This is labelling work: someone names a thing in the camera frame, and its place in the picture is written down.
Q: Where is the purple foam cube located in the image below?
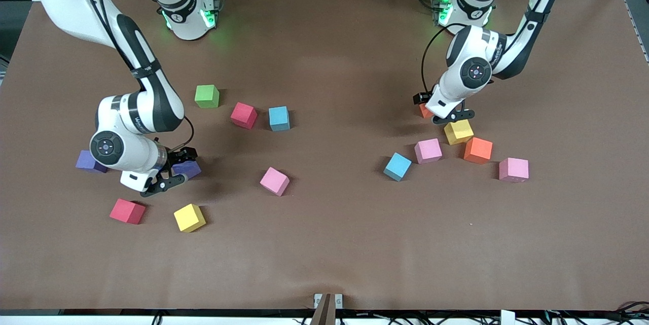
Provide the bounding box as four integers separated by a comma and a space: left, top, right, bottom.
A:
171, 160, 202, 179
76, 150, 108, 173

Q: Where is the light pink foam cube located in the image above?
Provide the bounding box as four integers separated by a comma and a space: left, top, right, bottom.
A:
414, 138, 443, 164
498, 157, 529, 184

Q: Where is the blue foam cube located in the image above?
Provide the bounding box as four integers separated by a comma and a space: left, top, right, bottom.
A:
383, 152, 413, 182
268, 106, 291, 132

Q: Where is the red foam cube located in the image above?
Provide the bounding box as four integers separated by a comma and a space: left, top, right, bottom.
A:
230, 102, 258, 130
110, 198, 147, 225

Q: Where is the yellow foam cube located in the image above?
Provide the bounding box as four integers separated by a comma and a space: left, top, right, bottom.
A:
444, 120, 475, 146
173, 203, 207, 233

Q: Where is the green foam cube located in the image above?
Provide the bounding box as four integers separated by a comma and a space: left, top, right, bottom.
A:
195, 84, 221, 109

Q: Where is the bright pink foam cube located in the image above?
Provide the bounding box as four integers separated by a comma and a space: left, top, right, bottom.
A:
260, 166, 291, 197

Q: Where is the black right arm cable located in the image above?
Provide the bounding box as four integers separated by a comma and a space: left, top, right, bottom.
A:
74, 0, 196, 152

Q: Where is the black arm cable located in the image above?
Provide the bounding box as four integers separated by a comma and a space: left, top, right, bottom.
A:
421, 23, 459, 93
74, 0, 196, 152

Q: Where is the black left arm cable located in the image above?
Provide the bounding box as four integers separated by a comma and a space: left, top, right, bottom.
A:
421, 23, 459, 93

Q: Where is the metal bracket with brown post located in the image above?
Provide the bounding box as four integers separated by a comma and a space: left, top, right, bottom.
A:
309, 293, 344, 325

